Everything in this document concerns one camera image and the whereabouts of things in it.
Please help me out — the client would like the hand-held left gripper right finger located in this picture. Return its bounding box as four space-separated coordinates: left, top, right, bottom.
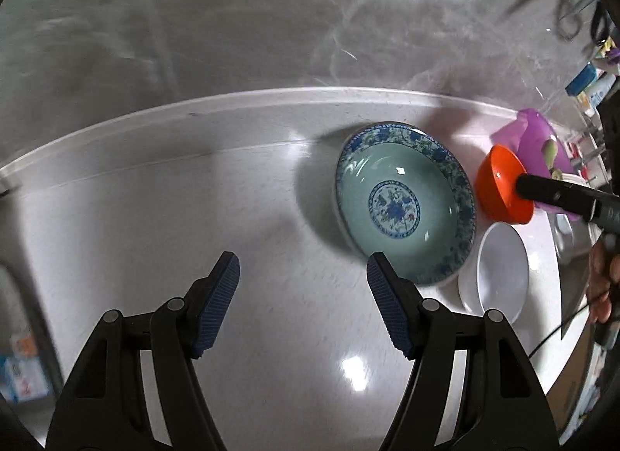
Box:
367 252 558 451

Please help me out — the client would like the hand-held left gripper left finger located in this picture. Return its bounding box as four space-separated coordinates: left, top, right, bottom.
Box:
46 251 241 451

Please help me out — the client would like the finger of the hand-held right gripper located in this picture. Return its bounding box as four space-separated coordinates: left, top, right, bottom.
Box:
515 174 604 221

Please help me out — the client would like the orange bowl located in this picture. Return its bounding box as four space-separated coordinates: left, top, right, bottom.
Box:
475 145 535 225

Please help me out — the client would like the small white bowl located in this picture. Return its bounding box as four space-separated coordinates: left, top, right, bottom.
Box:
476 222 530 323

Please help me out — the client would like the blue patterned green bowl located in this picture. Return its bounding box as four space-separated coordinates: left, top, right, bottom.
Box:
334 122 478 286

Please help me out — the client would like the person's right hand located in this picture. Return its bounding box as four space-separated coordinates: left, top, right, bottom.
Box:
586 238 620 323

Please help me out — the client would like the green vegetable piece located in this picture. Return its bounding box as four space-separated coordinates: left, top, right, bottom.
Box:
542 138 563 180

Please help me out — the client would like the purple plastic bowl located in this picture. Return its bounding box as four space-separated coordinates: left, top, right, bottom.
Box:
494 108 582 224

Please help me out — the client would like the stainless steel sink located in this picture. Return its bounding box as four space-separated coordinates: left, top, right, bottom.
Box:
552 211 601 335

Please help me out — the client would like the white spray bottle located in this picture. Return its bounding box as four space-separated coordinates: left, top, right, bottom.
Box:
584 74 618 107

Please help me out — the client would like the stainless steel rice cooker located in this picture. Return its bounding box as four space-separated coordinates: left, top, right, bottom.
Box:
0 262 66 403

